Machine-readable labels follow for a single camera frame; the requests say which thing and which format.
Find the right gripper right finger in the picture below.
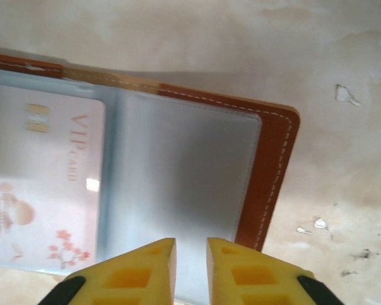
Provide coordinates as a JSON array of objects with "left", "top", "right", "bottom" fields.
[{"left": 206, "top": 237, "right": 333, "bottom": 305}]

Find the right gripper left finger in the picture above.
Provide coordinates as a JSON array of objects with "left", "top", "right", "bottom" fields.
[{"left": 47, "top": 237, "right": 178, "bottom": 305}]

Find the brown leather card holder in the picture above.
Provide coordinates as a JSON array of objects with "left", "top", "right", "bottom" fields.
[{"left": 0, "top": 52, "right": 302, "bottom": 305}]

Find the pink flowered VIP card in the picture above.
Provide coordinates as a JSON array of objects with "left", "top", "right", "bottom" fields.
[{"left": 0, "top": 83, "right": 108, "bottom": 267}]

